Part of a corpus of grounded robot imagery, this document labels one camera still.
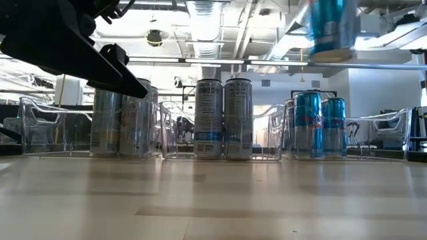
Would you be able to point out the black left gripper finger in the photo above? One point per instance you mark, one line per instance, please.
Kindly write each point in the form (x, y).
(115, 56)
(113, 81)

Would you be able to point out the white Celsius can blue print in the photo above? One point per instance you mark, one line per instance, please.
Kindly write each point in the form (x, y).
(238, 116)
(208, 116)

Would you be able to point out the black round overhead fixture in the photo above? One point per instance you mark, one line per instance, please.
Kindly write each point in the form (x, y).
(154, 37)

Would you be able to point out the white cylindrical object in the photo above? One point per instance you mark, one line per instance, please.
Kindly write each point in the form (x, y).
(68, 90)

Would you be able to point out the clear plastic bin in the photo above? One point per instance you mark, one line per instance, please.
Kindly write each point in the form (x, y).
(383, 140)
(267, 133)
(43, 133)

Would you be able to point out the long white light bar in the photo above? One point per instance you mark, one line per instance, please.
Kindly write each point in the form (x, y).
(213, 61)

